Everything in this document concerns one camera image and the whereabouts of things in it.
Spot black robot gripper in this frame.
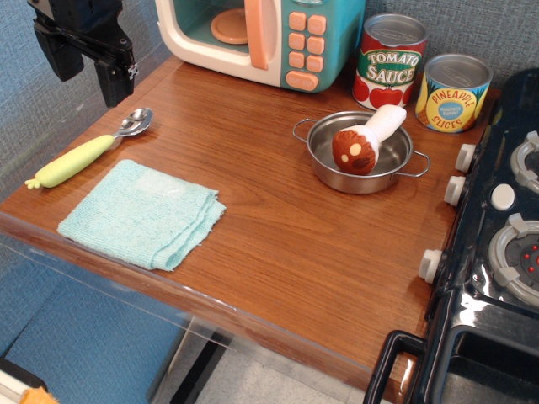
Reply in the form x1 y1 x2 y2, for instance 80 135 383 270
28 1 136 108

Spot brown white plush mushroom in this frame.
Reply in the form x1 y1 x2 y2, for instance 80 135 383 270
332 104 407 176

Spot folded light blue cloth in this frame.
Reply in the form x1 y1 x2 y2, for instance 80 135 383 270
57 160 226 271

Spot teal toy microwave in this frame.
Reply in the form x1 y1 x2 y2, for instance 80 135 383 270
156 0 366 93

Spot tomato sauce can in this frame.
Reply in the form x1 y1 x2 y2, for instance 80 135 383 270
353 13 429 110

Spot small stainless steel pot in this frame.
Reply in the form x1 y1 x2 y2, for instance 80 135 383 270
292 106 431 194

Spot orange plush toy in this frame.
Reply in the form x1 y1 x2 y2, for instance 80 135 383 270
19 387 59 404

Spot pineapple slices can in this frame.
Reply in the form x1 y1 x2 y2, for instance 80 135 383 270
415 54 493 134

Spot white stove knob middle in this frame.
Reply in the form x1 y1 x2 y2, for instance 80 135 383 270
444 176 466 207

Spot white stove knob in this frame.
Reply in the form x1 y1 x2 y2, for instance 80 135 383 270
419 249 442 284
455 143 476 173
444 176 466 207

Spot white stove knob upper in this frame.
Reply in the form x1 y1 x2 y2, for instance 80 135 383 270
455 143 476 173

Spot white stove knob lower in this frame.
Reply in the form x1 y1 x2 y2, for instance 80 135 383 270
419 249 442 284

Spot black toy stove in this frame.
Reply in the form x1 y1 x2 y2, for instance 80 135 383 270
365 68 538 403

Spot spoon with green carrot handle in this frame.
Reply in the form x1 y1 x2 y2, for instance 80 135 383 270
24 108 153 189

